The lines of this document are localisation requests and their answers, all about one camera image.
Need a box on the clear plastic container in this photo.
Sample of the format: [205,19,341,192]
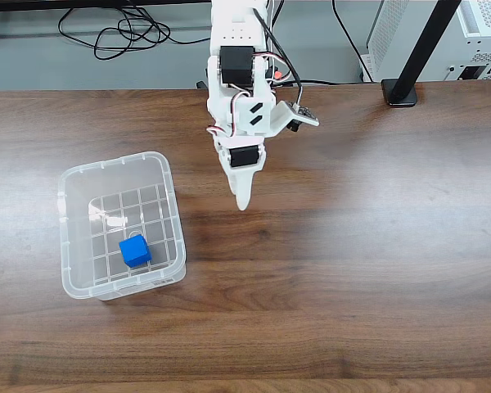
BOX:
[56,151,187,302]

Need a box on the black cable along table edge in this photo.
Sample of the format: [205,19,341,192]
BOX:
[280,78,385,88]

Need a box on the black camera cable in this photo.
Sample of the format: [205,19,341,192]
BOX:
[251,0,304,109]

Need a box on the thin black hanging cable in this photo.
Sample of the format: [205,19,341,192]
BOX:
[331,0,364,70]

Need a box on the tangled black floor cable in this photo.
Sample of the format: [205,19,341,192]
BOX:
[57,0,213,61]

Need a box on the blue cube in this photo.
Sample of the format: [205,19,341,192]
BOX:
[118,235,154,269]

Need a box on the white camera mount with camera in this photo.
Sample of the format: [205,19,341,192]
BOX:
[236,97,322,134]

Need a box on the white computer case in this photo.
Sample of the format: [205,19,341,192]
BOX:
[359,0,491,84]

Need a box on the black pole stand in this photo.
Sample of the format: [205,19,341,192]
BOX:
[381,0,462,109]

